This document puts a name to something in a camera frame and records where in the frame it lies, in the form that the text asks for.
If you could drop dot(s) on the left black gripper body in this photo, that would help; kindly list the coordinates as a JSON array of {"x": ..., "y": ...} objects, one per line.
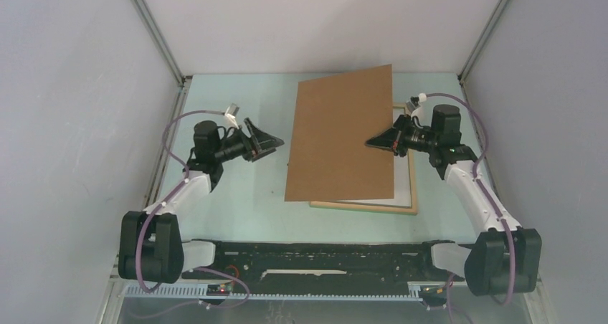
[{"x": 234, "y": 148}]

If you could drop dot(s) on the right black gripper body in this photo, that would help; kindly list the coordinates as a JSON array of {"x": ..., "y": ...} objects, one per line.
[{"x": 414, "y": 139}]

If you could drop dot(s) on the landscape photo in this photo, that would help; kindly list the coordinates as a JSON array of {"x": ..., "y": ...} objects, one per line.
[{"x": 380, "y": 202}]

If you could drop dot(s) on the brown backing board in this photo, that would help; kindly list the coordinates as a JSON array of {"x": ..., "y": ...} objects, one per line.
[{"x": 334, "y": 117}]

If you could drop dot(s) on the wooden picture frame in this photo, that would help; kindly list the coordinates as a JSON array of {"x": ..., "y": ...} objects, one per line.
[{"x": 380, "y": 209}]

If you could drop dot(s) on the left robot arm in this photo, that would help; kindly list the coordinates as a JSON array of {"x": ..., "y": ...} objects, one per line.
[{"x": 152, "y": 248}]

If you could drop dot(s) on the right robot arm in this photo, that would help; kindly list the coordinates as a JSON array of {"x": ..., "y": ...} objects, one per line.
[{"x": 505, "y": 257}]

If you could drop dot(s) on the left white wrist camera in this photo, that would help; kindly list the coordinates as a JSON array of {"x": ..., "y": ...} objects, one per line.
[{"x": 230, "y": 116}]

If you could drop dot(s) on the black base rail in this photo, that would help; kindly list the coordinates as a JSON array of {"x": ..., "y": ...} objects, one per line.
[{"x": 321, "y": 269}]

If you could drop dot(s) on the white cable duct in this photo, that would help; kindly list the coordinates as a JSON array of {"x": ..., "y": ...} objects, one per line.
[{"x": 203, "y": 291}]

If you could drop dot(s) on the right aluminium corner post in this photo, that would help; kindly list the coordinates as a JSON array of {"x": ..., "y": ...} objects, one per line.
[{"x": 483, "y": 39}]

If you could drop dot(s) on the aluminium corner post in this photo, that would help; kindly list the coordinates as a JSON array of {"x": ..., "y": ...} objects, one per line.
[
  {"x": 157, "y": 37},
  {"x": 483, "y": 39}
]

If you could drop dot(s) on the left aluminium corner post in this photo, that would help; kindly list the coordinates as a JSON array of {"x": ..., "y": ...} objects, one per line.
[{"x": 157, "y": 37}]

